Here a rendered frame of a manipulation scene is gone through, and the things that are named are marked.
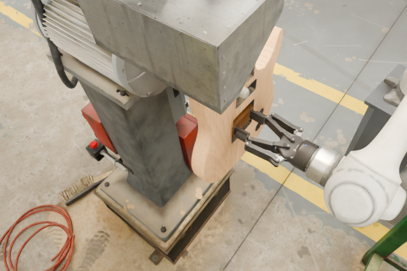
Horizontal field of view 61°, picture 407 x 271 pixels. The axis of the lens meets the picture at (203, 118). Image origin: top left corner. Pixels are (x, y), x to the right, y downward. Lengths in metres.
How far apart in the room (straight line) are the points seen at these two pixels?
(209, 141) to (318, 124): 1.51
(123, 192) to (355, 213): 1.28
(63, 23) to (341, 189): 0.73
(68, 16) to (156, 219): 1.04
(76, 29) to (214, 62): 0.51
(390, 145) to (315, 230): 1.30
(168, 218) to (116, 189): 0.31
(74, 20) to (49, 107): 1.79
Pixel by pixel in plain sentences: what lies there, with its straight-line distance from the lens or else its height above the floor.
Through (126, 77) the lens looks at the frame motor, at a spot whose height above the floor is 1.26.
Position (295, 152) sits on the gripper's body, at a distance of 0.89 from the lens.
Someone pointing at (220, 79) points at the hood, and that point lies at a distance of 0.49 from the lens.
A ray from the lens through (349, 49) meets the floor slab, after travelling 2.80.
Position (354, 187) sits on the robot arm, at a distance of 0.65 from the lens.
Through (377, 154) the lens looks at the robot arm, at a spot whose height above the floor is 1.25.
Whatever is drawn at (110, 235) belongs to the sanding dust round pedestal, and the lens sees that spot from 2.02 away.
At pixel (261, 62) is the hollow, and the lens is 0.92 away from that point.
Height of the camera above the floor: 1.82
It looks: 53 degrees down
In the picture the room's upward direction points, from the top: 8 degrees counter-clockwise
